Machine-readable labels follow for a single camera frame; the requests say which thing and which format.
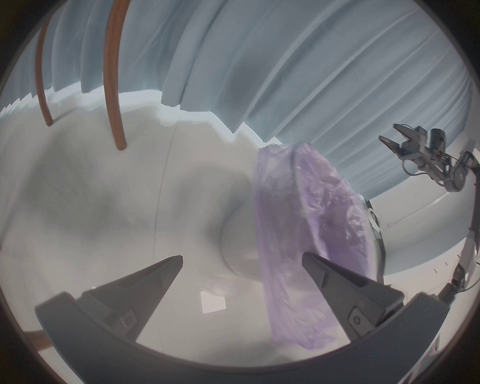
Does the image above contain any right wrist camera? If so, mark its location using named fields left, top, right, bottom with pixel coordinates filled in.
left=427, top=128, right=447, bottom=153

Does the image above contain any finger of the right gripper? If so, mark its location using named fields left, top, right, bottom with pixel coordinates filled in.
left=379, top=135, right=405, bottom=157
left=392, top=124, right=414, bottom=142

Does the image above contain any white trash bin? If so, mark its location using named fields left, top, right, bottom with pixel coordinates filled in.
left=219, top=150, right=376, bottom=289

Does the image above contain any purple plastic bag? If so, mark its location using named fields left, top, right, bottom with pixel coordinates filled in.
left=253, top=142, right=378, bottom=350

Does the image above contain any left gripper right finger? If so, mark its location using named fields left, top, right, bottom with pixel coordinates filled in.
left=302, top=252, right=406, bottom=344

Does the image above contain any pale blue curtain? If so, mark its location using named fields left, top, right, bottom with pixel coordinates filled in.
left=0, top=0, right=475, bottom=201

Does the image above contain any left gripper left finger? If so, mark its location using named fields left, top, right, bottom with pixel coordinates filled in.
left=77, top=255, right=184, bottom=344

